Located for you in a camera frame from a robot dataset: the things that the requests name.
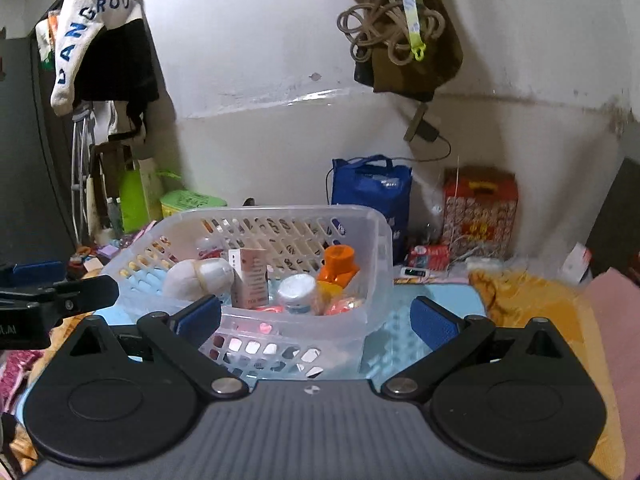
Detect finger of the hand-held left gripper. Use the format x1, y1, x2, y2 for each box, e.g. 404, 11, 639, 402
0, 261, 67, 288
49, 274, 120, 315

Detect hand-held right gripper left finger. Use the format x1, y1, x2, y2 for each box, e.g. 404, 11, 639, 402
66, 294, 251, 402

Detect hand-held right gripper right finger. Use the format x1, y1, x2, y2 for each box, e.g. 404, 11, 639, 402
380, 296, 572, 402

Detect white round bundle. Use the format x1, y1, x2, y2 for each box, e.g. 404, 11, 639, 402
162, 258, 236, 304

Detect pink carton box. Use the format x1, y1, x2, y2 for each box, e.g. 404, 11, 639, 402
228, 248, 270, 310

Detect white jar with silver lid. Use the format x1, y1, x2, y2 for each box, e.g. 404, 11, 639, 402
277, 274, 321, 315

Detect clear plastic basket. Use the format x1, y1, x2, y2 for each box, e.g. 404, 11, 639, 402
101, 203, 394, 381

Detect orange plastic bottle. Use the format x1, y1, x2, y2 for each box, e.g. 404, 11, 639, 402
315, 244, 361, 311

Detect small white device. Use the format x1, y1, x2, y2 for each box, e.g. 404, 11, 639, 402
394, 265, 449, 286

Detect pink patterned cloth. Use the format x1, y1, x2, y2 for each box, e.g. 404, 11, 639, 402
0, 349, 44, 411

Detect red white carton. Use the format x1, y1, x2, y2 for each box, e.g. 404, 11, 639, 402
407, 244, 451, 271

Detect orange patterned blanket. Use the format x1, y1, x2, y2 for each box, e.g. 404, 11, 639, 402
469, 267, 626, 480
0, 310, 97, 480

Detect green bag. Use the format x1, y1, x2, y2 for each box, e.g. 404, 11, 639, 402
119, 167, 151, 234

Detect grey door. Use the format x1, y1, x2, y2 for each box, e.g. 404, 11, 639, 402
0, 34, 76, 271

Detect metal crutch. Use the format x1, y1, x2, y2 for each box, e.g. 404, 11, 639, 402
69, 104, 99, 246

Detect red patterned gift box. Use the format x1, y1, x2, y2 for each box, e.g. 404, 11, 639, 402
442, 165, 519, 261

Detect blue shopping bag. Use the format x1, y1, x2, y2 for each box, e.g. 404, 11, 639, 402
330, 154, 414, 266

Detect small white paper box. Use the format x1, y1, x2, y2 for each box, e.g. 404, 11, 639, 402
559, 242, 594, 284

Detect pink blanket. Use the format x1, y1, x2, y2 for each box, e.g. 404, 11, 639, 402
582, 267, 640, 480

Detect black charger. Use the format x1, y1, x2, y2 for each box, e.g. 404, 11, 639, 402
417, 117, 441, 144

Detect dark wooden cabinet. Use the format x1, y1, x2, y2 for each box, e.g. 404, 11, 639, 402
584, 157, 640, 276

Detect black garment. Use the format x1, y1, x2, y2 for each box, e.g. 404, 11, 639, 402
74, 19, 161, 144

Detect orange white hanging bag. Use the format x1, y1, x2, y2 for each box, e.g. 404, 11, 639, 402
34, 9, 64, 71

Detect brown hanging bag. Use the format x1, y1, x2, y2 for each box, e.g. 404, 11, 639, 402
353, 0, 465, 104

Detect white jacket with blue letters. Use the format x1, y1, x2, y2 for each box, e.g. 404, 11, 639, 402
49, 0, 146, 116

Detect beige coiled rope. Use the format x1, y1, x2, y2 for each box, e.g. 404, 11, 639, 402
337, 0, 446, 67

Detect yellow-green strap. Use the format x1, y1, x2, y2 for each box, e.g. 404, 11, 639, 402
392, 0, 429, 64

